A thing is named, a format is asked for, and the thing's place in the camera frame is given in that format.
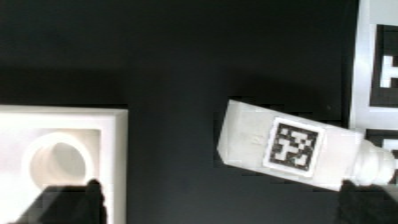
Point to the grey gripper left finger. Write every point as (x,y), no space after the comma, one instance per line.
(68,205)

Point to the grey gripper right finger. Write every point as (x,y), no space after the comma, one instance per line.
(367,205)

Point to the white leg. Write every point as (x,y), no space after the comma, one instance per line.
(301,150)

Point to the white square tabletop part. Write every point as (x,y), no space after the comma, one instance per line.
(63,148)

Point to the white marker sheet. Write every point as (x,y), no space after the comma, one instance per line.
(374,106)

